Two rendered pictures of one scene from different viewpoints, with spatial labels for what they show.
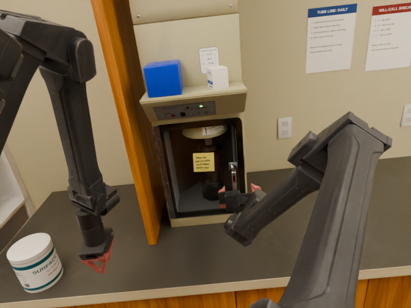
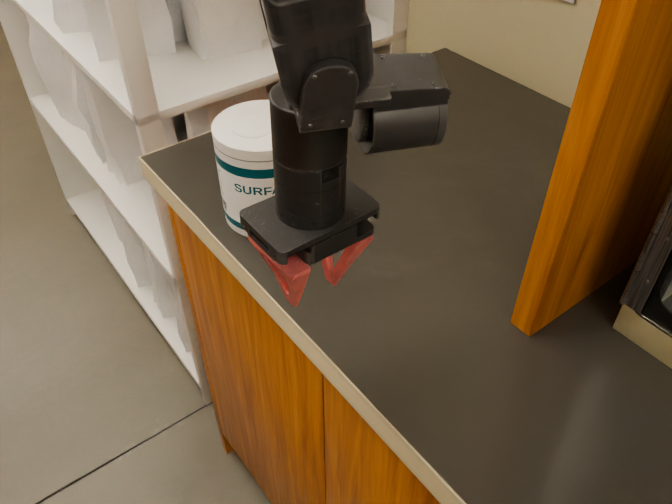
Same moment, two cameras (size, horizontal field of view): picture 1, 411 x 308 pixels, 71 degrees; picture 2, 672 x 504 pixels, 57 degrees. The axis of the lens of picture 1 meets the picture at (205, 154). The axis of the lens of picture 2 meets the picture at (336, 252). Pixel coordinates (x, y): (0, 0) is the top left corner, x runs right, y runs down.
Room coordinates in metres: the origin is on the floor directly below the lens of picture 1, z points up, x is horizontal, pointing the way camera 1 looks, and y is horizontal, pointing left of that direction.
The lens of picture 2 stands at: (0.40, 0.00, 1.51)
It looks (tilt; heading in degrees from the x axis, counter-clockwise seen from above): 42 degrees down; 51
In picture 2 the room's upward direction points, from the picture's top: straight up
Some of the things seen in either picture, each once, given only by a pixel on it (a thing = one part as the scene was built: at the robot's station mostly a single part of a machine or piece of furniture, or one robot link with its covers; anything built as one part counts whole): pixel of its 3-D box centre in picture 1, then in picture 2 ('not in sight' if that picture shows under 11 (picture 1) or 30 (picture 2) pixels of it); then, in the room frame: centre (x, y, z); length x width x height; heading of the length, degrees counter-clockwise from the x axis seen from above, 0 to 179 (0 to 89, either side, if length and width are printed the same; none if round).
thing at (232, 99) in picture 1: (195, 105); not in sight; (0.90, 0.02, 1.46); 0.32 x 0.11 x 0.10; 89
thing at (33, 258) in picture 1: (37, 262); (265, 169); (0.77, 0.61, 1.02); 0.13 x 0.13 x 0.15
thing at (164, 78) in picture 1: (164, 78); not in sight; (0.91, 0.10, 1.56); 0.10 x 0.10 x 0.09; 89
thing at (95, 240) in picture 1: (94, 234); (310, 190); (0.64, 0.33, 1.21); 0.10 x 0.07 x 0.07; 179
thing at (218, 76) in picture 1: (217, 77); not in sight; (0.90, -0.06, 1.54); 0.05 x 0.05 x 0.06; 15
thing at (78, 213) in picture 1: (90, 214); (317, 122); (0.64, 0.32, 1.27); 0.07 x 0.06 x 0.07; 156
